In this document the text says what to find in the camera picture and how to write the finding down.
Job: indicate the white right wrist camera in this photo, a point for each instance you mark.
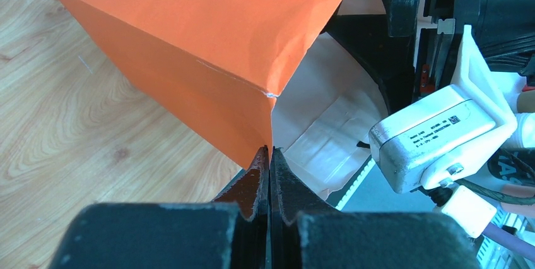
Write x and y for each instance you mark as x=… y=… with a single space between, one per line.
x=450 y=133

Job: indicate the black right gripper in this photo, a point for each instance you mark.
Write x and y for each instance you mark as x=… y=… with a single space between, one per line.
x=410 y=51

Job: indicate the orange and white paper bag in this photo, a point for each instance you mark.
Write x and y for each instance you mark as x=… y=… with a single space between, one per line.
x=249 y=73

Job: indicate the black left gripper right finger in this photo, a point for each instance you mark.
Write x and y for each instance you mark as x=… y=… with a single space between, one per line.
x=307 y=232

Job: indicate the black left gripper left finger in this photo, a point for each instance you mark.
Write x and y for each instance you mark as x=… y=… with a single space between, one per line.
x=228 y=232

